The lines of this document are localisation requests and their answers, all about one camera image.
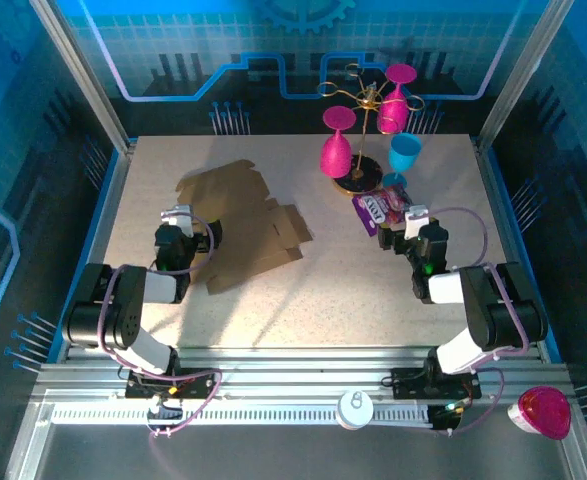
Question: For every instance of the brown cardboard box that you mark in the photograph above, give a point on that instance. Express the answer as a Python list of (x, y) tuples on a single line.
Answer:
[(243, 200)]

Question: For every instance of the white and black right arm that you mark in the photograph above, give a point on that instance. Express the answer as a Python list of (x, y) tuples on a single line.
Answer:
[(483, 305)]

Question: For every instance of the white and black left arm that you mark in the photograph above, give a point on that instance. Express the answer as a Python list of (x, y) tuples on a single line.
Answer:
[(123, 300)]

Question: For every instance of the purple candy bag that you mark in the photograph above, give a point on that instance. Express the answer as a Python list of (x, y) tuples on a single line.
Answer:
[(378, 207)]

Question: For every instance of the blue plastic goblet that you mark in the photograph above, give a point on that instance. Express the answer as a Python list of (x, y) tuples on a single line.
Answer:
[(404, 152)]

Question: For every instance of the pink wine glass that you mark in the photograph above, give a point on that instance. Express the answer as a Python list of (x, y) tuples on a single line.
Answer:
[(392, 115), (335, 155)]

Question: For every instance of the small black circuit board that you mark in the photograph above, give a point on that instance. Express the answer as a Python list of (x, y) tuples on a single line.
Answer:
[(165, 412), (445, 417)]

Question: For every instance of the silver drink can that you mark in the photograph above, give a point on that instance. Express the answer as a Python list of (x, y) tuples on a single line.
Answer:
[(354, 410)]

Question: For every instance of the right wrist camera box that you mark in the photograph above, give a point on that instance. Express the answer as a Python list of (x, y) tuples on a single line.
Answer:
[(415, 220)]

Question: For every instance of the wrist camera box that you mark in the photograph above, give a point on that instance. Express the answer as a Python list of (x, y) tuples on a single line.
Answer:
[(415, 220), (178, 217)]

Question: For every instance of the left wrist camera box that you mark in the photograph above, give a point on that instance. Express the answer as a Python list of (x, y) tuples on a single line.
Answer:
[(178, 217)]

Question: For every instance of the aluminium side rail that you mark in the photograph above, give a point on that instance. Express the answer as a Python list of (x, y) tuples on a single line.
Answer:
[(498, 200), (112, 200)]

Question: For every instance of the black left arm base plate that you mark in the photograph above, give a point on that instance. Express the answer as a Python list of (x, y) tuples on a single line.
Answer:
[(198, 382)]

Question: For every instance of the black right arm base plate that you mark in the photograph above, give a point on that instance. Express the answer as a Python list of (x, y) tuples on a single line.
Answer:
[(408, 385)]

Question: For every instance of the aluminium cross rail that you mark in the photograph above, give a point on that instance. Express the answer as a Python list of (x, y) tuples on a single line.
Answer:
[(298, 370)]

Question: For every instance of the aluminium frame post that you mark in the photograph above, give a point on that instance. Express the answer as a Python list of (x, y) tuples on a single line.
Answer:
[(523, 75), (80, 75)]

